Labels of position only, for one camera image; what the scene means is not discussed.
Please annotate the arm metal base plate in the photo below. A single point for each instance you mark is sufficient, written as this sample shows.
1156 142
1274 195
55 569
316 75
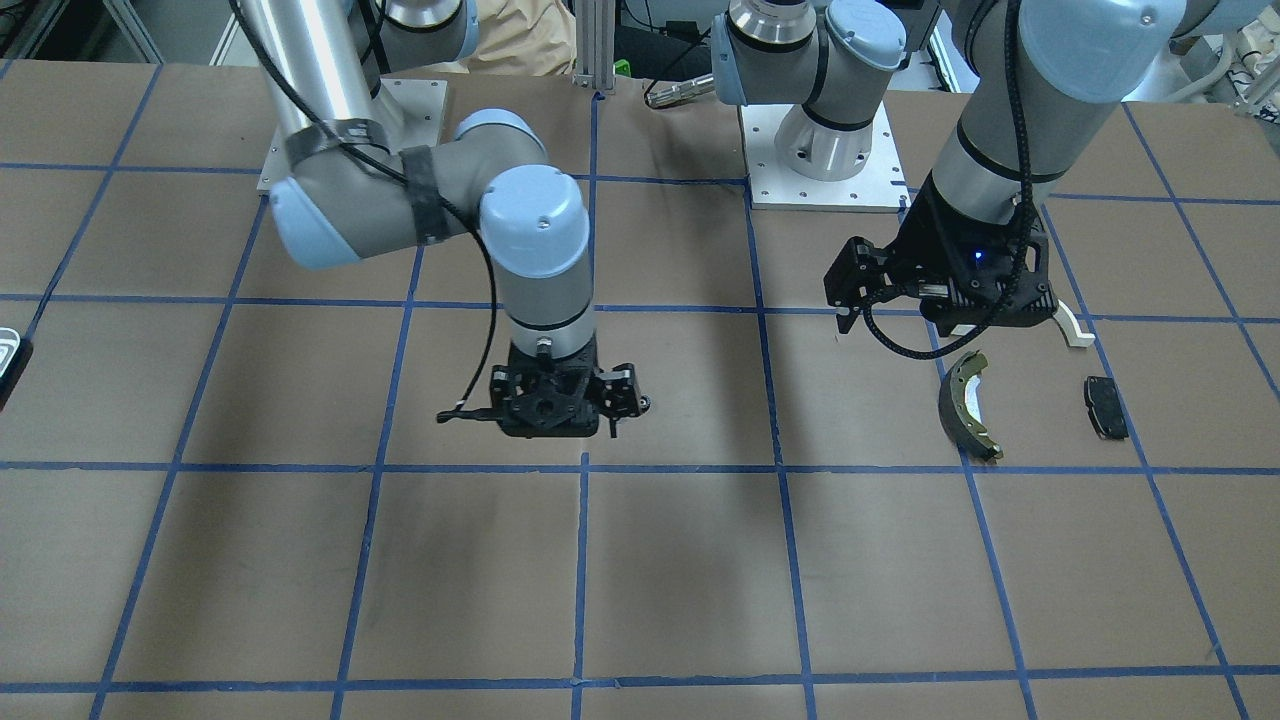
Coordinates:
796 165

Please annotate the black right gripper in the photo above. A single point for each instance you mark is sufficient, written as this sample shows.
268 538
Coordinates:
622 385

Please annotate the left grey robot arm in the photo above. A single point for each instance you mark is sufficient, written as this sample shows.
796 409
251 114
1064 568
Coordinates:
1049 74

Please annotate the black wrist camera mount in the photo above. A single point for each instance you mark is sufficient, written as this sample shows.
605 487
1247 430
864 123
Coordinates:
857 279

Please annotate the silver ribbed metal tray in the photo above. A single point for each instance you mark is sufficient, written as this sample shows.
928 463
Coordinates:
15 352

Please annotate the white curved plastic part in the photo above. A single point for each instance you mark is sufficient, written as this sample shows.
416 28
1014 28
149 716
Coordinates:
1074 334

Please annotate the aluminium frame post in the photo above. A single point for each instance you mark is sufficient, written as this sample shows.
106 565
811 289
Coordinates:
595 21

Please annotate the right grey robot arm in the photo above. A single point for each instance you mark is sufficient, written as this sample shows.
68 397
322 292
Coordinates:
361 183

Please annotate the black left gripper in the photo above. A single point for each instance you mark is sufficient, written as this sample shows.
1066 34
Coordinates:
921 236

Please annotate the olive brake shoe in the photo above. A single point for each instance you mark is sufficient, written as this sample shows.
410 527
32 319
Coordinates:
959 408

